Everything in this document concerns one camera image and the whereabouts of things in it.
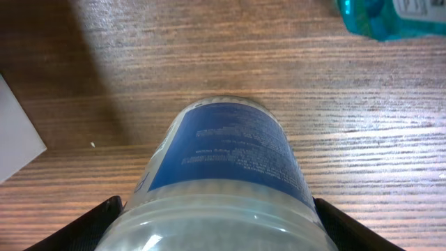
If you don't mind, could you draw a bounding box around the white cardboard box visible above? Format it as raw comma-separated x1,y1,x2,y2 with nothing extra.
0,77,47,183

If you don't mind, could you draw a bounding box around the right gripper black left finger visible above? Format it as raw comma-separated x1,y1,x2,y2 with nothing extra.
24,196,123,251

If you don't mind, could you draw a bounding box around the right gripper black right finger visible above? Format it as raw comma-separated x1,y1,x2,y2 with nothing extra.
314,198,404,251

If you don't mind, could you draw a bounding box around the blue mouthwash bottle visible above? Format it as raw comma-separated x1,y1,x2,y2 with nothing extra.
335,0,445,41

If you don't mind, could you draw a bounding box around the cotton swab jar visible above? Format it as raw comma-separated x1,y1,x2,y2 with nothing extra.
98,96,336,251

